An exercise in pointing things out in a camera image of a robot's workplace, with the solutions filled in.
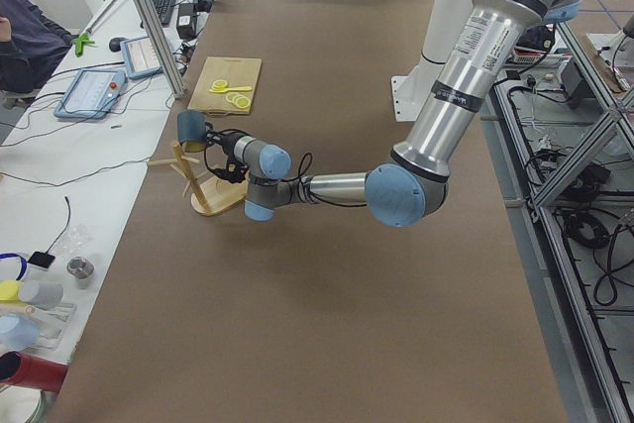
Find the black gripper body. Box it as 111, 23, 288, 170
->
210, 131, 243, 156

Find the dark blue yellow-lined cup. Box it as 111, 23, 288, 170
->
177, 110, 207, 153

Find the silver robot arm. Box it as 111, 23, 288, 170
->
206, 0, 581, 227

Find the wooden cup storage rack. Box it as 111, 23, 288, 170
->
148, 141, 248, 216

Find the grey cup on tray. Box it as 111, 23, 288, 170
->
18, 280, 63, 310

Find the yellow cup on tray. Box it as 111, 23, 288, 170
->
0, 280, 24, 303

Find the light blue cup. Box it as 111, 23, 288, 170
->
0, 313, 40, 351

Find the lemon slice top right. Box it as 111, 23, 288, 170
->
233, 96, 251, 109

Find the lemon slice lower stack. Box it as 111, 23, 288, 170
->
224, 92, 242, 102

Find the wooden cutting board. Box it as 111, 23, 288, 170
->
187, 56, 263, 116

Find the yellow plastic knife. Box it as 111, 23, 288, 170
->
208, 86, 253, 94

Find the lemon slice front left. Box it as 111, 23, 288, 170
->
210, 79, 229, 92

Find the far teach pendant tablet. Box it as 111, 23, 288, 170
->
120, 37, 162, 80

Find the teach pendant tablet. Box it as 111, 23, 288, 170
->
53, 68, 127, 120
120, 37, 162, 80

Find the near teach pendant tablet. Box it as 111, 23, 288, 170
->
53, 68, 127, 120

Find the small metal weight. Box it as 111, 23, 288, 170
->
66, 257, 94, 289

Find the person in dark sweater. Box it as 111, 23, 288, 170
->
1, 0, 75, 93

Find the red bottle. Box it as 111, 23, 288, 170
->
1, 351, 68, 393

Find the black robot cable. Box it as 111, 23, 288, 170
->
202, 128, 368, 207

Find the aluminium frame post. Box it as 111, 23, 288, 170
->
133, 0, 184, 99

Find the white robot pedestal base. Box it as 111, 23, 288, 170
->
391, 0, 473, 122

